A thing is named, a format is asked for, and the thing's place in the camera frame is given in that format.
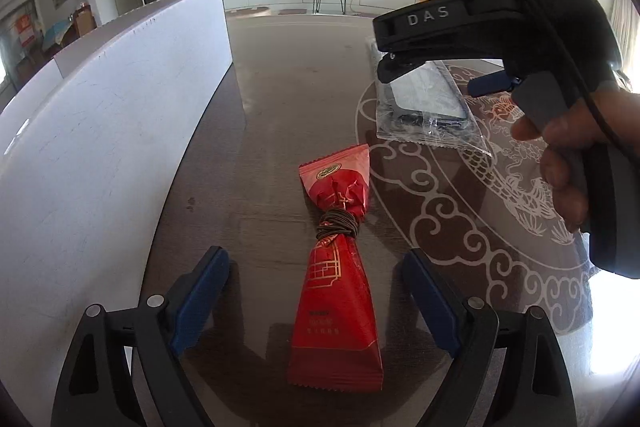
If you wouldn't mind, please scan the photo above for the red snack packet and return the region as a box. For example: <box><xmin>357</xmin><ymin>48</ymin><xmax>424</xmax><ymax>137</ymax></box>
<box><xmin>288</xmin><ymin>144</ymin><xmax>384</xmax><ymax>393</ymax></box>

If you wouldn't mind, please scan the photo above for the clear bag with phone case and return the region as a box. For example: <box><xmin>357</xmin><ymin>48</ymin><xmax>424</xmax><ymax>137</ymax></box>
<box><xmin>374</xmin><ymin>61</ymin><xmax>492</xmax><ymax>158</ymax></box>

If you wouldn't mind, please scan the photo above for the person's right hand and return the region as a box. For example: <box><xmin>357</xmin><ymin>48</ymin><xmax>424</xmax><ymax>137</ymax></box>
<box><xmin>511</xmin><ymin>91</ymin><xmax>639</xmax><ymax>232</ymax></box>

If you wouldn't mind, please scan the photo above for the large white storage box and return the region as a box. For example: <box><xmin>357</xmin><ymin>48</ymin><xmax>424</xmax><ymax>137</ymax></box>
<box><xmin>1</xmin><ymin>0</ymin><xmax>232</xmax><ymax>425</ymax></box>

